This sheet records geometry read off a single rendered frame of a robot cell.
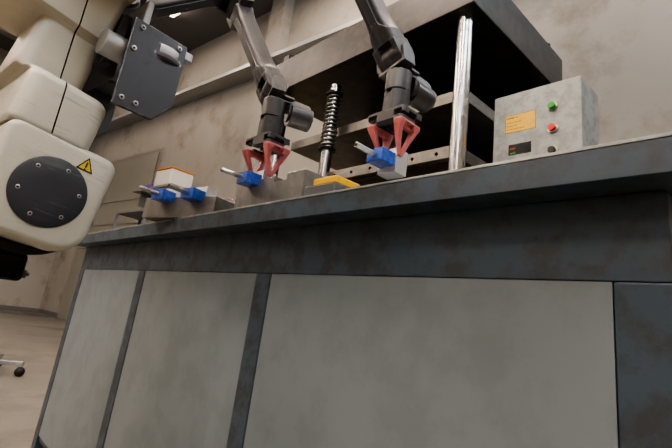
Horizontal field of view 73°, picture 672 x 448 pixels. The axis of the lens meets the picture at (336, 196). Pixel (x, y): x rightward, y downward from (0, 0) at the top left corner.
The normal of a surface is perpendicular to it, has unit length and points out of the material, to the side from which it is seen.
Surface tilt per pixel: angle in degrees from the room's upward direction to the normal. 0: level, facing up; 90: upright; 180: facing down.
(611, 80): 90
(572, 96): 90
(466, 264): 90
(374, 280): 90
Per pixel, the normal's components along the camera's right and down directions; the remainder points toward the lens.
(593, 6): -0.62, -0.29
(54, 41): 0.77, -0.07
